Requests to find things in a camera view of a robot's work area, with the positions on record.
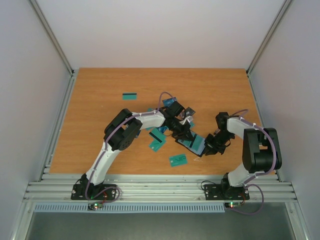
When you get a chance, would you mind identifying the teal card far back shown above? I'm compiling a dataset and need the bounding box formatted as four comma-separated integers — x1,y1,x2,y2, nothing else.
122,92,137,101

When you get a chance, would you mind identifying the long teal card with stripe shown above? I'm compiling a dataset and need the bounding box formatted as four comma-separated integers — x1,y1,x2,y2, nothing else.
188,135,205,157

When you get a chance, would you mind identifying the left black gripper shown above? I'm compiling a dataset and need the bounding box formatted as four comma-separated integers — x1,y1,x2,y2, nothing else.
169,118,194,142

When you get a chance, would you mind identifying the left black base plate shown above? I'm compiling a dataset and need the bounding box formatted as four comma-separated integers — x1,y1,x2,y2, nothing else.
70,184,118,201

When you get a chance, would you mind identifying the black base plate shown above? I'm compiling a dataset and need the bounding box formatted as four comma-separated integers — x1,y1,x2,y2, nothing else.
70,184,118,201
202,184,250,201

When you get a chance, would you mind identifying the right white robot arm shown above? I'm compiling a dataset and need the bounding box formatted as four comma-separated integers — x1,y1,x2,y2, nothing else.
203,112,282,198

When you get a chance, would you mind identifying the left small circuit board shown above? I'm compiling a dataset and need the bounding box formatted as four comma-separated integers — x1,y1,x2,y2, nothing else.
87,201,104,211

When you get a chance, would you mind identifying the right small circuit board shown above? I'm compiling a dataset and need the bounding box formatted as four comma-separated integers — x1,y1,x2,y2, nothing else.
224,201,242,209

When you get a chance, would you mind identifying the black credit card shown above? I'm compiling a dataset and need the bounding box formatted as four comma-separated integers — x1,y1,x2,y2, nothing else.
184,107,196,117

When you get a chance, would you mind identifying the teal VIP card front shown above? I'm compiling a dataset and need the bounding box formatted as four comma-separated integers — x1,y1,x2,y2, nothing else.
169,154,188,167

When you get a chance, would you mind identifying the small circuit board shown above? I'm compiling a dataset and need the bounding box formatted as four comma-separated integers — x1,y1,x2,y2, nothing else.
87,201,104,211
224,201,242,209

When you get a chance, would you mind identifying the left aluminium corner post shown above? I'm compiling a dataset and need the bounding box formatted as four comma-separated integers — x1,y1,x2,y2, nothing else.
28,0,75,76

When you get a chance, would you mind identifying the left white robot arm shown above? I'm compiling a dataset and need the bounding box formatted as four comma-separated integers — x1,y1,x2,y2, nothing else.
79,101,194,199

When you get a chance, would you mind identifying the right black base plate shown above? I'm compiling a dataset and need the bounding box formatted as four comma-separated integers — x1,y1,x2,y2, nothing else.
202,184,250,201

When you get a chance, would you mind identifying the blue card with logo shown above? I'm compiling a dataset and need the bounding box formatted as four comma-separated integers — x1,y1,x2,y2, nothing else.
162,97,177,107

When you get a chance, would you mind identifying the grey slotted cable duct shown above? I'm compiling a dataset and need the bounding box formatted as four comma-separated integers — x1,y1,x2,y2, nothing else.
34,202,225,214

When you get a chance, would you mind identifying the blue card centre pile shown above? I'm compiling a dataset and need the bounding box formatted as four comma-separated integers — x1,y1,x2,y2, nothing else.
157,126,168,134

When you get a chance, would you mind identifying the right aluminium corner post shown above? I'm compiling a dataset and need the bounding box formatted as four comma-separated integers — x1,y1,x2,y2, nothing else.
246,0,294,78

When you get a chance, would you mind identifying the black leather card holder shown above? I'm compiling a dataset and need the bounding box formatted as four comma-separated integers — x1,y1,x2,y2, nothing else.
175,131,205,157

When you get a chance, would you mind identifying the aluminium front rail frame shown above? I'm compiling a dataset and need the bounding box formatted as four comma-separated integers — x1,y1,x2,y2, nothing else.
23,173,297,203

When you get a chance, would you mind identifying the aluminium corner post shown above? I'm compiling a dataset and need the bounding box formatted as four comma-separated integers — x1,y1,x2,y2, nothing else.
246,0,294,78
28,0,75,76

